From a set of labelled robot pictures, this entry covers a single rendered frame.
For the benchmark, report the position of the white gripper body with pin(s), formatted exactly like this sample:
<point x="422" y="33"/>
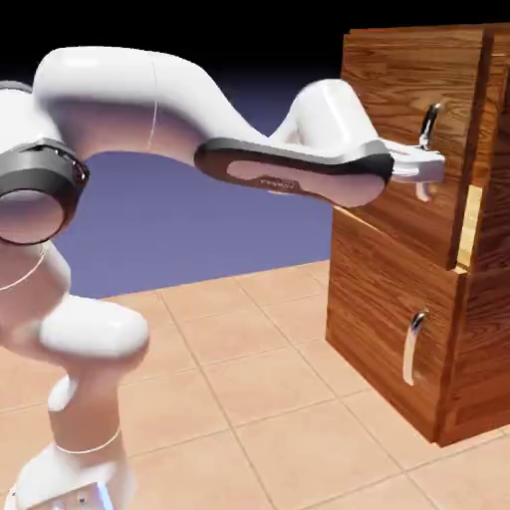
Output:
<point x="422" y="163"/>

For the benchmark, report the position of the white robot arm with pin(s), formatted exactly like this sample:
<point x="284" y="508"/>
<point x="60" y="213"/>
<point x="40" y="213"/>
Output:
<point x="119" y="111"/>

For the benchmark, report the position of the brown wooden cabinet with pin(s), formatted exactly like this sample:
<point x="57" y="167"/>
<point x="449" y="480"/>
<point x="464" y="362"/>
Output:
<point x="484" y="279"/>

